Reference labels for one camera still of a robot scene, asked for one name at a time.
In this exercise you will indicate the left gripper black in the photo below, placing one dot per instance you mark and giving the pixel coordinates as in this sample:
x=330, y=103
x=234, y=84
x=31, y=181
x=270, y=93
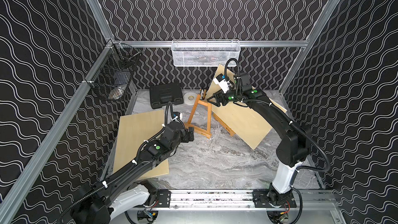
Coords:
x=188, y=135

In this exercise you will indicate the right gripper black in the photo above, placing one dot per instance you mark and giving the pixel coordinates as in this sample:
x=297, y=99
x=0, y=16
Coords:
x=221, y=93

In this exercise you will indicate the wooden easel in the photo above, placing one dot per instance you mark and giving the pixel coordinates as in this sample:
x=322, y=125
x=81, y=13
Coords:
x=229, y=130
x=200, y=117

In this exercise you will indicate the plywood board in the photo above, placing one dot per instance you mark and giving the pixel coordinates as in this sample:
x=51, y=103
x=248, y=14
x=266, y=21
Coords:
x=133, y=131
x=249, y=125

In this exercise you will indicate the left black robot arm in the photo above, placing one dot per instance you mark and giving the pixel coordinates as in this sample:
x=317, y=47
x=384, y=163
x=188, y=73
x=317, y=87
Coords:
x=96, y=204

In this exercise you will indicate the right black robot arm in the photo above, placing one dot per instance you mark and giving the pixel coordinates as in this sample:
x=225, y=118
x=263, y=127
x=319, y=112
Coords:
x=297, y=150

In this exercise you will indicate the small black tray box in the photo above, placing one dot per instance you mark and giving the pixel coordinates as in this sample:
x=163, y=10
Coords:
x=203, y=94

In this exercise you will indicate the white tape roll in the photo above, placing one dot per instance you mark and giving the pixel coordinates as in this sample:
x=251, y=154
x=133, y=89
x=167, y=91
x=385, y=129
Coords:
x=189, y=98

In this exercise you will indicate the black plastic tool case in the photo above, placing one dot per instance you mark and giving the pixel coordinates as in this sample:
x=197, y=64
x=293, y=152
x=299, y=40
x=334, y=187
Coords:
x=162, y=94

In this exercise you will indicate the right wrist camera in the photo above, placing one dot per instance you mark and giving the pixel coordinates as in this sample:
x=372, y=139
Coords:
x=224, y=83

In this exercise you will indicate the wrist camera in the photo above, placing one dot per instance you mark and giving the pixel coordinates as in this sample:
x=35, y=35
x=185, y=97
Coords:
x=176, y=116
x=224, y=83

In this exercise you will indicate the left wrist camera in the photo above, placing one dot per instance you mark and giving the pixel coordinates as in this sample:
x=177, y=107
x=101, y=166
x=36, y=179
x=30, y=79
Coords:
x=176, y=116

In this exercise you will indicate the white wire mesh basket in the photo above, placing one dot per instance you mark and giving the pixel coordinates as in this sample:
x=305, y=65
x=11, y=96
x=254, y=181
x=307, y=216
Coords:
x=204, y=52

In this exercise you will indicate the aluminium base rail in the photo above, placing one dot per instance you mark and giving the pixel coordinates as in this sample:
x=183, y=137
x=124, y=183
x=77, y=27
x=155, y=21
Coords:
x=228, y=200

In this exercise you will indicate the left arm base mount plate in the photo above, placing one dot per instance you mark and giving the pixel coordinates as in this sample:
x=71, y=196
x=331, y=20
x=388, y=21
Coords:
x=159, y=198

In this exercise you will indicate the black wire mesh basket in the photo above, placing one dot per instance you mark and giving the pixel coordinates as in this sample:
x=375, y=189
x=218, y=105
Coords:
x=113, y=76

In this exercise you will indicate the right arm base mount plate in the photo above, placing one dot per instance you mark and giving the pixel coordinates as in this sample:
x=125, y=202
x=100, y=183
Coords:
x=273, y=199

